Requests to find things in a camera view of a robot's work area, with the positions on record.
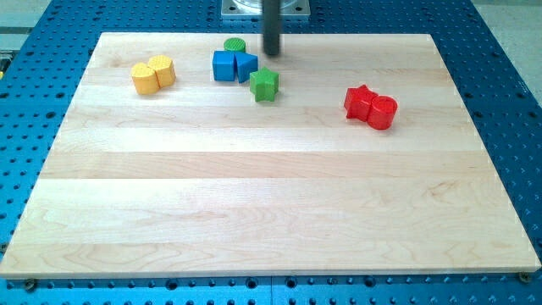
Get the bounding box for green star block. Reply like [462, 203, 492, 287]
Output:
[250, 67, 279, 102]

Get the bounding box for red star block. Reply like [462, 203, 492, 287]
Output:
[344, 85, 379, 121]

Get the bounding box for blue cube block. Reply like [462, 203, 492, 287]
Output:
[212, 51, 235, 81]

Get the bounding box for light wooden board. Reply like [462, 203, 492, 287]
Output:
[1, 32, 540, 279]

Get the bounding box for blue triangular block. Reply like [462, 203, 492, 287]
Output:
[235, 52, 258, 83]

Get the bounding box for green cylinder block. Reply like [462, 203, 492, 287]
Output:
[223, 37, 246, 53]

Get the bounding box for red cylinder block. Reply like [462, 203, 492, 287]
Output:
[367, 96, 398, 130]

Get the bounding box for yellow hexagon block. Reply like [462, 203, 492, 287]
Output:
[148, 55, 176, 87]

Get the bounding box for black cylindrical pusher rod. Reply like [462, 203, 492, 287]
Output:
[262, 0, 280, 56]

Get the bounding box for yellow heart block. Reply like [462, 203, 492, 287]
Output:
[130, 63, 160, 95]

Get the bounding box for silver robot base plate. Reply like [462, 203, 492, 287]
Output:
[220, 0, 311, 20]

